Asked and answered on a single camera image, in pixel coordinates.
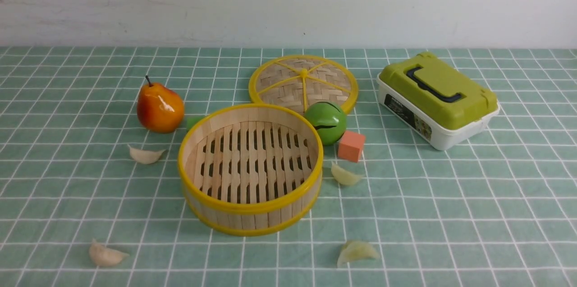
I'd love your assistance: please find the bamboo steamer tray yellow rim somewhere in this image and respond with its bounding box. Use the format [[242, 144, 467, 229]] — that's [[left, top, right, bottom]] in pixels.
[[178, 104, 324, 236]]

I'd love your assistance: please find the green checkered tablecloth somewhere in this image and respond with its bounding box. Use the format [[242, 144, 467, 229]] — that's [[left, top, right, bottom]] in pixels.
[[0, 46, 577, 287]]

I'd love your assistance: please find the green lid white storage box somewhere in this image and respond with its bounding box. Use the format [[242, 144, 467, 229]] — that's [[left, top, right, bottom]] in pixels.
[[376, 51, 500, 151]]

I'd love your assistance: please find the green cube block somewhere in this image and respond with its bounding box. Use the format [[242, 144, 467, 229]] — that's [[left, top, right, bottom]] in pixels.
[[186, 116, 205, 131]]

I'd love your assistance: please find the yellowish dumpling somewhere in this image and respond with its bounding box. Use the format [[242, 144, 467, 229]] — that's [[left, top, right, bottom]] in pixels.
[[330, 162, 363, 186], [336, 240, 381, 267]]

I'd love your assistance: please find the white dumpling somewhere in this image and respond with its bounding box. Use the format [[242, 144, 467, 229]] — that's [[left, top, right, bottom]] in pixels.
[[127, 145, 166, 164], [88, 238, 130, 267]]

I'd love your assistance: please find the green round ball toy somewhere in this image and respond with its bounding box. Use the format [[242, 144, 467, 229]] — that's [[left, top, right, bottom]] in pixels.
[[304, 100, 348, 146]]

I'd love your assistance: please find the woven bamboo steamer lid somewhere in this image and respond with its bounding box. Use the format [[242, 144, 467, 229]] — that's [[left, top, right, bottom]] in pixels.
[[248, 55, 359, 114]]

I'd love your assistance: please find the orange red pear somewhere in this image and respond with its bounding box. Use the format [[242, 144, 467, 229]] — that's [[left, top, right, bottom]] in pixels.
[[137, 75, 185, 133]]

